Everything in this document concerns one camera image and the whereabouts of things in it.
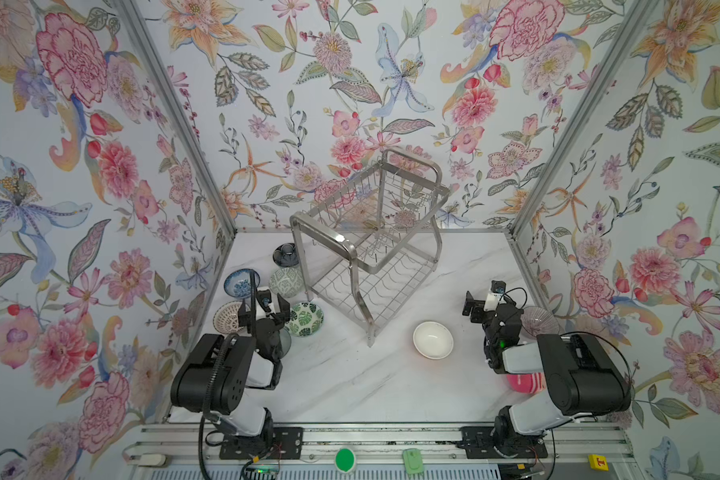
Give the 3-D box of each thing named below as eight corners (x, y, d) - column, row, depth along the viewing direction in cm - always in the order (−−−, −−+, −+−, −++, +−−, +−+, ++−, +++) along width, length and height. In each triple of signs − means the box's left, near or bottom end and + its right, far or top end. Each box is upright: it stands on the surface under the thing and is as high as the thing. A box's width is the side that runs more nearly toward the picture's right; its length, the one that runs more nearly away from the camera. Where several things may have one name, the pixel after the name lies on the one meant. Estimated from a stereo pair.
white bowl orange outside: (414, 361, 88) (416, 356, 85) (410, 327, 95) (412, 321, 92) (453, 361, 88) (456, 356, 85) (446, 327, 95) (449, 321, 92)
